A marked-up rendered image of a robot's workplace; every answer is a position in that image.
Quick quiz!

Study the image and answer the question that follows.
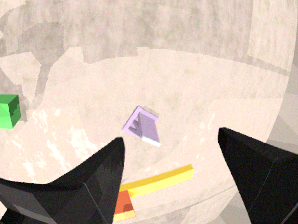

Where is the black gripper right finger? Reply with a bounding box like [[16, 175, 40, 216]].
[[217, 127, 298, 224]]

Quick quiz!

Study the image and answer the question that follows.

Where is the green block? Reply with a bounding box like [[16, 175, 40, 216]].
[[0, 93, 21, 129]]

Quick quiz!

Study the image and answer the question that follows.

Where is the yellow bar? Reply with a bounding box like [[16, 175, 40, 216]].
[[113, 164, 194, 222]]

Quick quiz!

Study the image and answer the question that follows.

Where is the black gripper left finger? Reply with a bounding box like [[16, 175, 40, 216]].
[[0, 136, 125, 224]]

